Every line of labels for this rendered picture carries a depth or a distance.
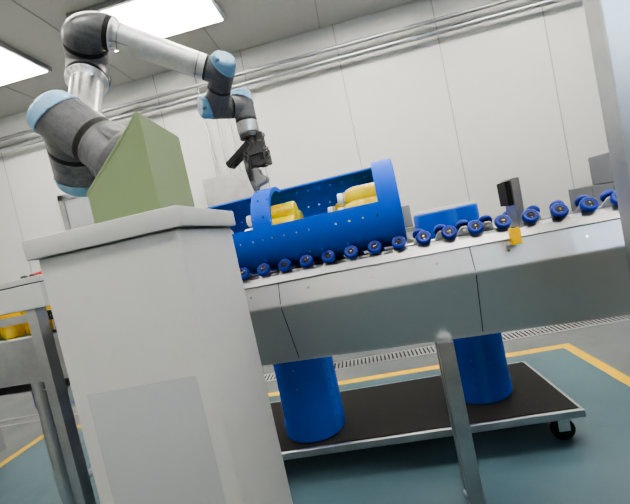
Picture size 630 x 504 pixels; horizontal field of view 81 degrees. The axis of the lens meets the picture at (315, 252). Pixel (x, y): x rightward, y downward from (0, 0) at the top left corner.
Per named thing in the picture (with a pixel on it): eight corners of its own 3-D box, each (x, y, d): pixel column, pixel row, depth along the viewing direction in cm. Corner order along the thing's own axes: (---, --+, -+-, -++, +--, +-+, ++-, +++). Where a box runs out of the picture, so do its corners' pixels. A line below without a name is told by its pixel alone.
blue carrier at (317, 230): (410, 252, 112) (392, 158, 106) (160, 300, 131) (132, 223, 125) (404, 232, 139) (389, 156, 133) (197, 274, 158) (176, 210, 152)
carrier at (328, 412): (342, 405, 190) (288, 417, 190) (306, 238, 185) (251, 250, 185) (349, 435, 161) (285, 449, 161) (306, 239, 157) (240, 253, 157)
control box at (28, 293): (46, 306, 114) (37, 273, 113) (-4, 316, 118) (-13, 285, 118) (73, 299, 124) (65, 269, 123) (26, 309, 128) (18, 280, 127)
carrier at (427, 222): (499, 410, 156) (521, 381, 176) (459, 206, 152) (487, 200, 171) (437, 397, 177) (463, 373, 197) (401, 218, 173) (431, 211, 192)
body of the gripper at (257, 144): (266, 163, 127) (258, 128, 126) (243, 169, 129) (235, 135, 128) (273, 166, 134) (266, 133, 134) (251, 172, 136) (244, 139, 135)
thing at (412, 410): (591, 444, 146) (585, 408, 145) (231, 493, 163) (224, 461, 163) (529, 387, 197) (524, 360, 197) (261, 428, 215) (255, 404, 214)
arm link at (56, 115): (67, 130, 75) (11, 93, 75) (76, 176, 86) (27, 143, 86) (112, 107, 83) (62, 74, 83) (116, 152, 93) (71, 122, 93)
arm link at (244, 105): (223, 95, 131) (246, 96, 135) (230, 126, 132) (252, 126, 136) (231, 85, 124) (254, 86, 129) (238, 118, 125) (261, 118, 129)
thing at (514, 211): (528, 227, 111) (518, 176, 110) (513, 230, 112) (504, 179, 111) (517, 226, 121) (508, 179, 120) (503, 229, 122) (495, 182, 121)
